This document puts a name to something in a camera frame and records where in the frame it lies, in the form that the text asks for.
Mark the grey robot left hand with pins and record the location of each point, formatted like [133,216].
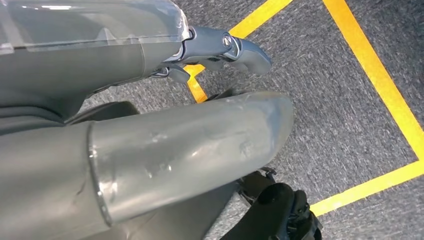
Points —
[165,149]

